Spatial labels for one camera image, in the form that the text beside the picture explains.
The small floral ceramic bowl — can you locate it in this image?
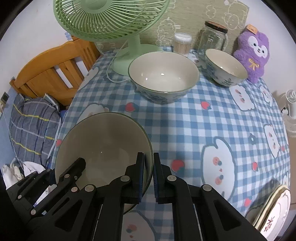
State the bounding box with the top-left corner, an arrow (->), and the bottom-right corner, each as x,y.
55,111 -> 155,215

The white green fan cable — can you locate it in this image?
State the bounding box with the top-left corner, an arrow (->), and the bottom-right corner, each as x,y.
105,39 -> 132,83

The cotton swab container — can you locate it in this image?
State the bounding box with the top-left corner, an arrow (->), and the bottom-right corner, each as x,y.
173,33 -> 192,57

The purple plush bunny toy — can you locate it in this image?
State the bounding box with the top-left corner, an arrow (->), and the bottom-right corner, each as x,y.
233,25 -> 270,84

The cream plate gold rim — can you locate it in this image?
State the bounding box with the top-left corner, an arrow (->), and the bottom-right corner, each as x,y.
253,185 -> 287,231

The grey plaid pillow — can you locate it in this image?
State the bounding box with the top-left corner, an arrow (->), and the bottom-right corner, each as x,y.
9,94 -> 62,167

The green desk fan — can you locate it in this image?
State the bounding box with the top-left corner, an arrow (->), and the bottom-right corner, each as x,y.
53,0 -> 170,76

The glass jar black lid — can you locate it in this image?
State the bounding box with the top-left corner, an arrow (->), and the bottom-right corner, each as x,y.
196,21 -> 228,61

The white plate red floral rim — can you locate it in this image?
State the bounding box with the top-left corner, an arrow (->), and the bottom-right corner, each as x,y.
260,185 -> 291,240

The blue checkered tablecloth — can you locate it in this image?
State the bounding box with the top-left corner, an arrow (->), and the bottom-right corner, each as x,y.
57,51 -> 290,221

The large floral ceramic bowl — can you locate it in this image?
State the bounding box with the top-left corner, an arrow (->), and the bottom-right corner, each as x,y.
128,51 -> 200,104

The wall power socket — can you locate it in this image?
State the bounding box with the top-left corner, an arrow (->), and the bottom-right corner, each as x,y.
0,92 -> 9,115

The white floor fan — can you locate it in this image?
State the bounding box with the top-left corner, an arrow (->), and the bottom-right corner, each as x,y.
281,89 -> 296,119

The green patterned wall mat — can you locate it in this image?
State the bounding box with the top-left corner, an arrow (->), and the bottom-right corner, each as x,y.
92,0 -> 250,55

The medium floral ceramic bowl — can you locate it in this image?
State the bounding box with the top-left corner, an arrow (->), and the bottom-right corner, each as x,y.
205,49 -> 248,87

